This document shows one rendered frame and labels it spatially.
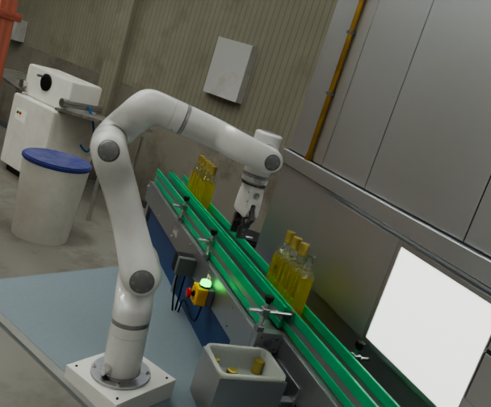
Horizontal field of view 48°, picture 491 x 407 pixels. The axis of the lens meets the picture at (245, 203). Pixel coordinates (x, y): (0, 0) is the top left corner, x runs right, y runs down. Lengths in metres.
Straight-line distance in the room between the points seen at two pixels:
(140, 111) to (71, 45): 6.60
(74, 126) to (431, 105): 4.96
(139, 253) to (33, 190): 3.21
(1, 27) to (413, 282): 2.67
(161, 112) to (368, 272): 0.83
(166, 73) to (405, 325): 5.37
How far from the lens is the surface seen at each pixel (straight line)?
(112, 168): 1.52
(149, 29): 7.01
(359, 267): 1.87
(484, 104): 1.67
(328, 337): 1.82
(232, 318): 2.01
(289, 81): 5.58
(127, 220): 1.61
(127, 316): 1.72
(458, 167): 1.67
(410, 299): 1.68
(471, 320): 1.52
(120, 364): 1.80
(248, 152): 1.55
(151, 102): 1.56
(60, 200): 4.78
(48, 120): 6.22
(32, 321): 2.19
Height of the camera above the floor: 1.80
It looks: 12 degrees down
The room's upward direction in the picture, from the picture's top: 18 degrees clockwise
